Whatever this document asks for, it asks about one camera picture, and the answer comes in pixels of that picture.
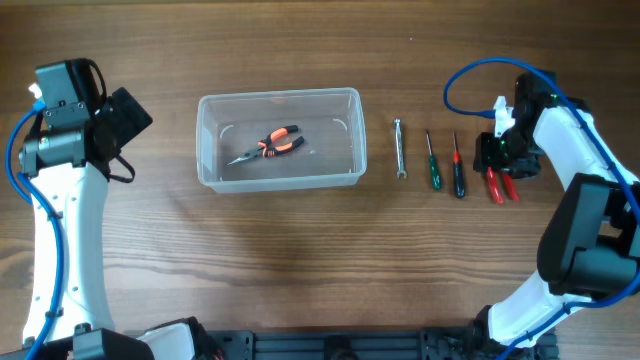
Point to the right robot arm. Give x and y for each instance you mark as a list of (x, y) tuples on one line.
[(589, 253)]

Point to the small silver wrench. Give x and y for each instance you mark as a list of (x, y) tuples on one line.
[(401, 172)]

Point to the clear plastic container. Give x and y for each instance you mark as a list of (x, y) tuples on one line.
[(330, 120)]

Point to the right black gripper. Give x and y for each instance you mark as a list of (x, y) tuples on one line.
[(484, 157)]

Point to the green handled screwdriver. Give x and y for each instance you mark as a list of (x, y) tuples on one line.
[(433, 165)]

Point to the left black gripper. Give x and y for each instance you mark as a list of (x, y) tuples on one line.
[(129, 115)]

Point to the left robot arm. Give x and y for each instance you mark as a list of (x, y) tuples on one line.
[(69, 315)]

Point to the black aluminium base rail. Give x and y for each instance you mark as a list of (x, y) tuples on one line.
[(454, 343)]

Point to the red black handled screwdriver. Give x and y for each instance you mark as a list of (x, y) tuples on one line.
[(458, 171)]

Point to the orange black needle-nose pliers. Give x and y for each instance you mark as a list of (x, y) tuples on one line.
[(267, 148)]

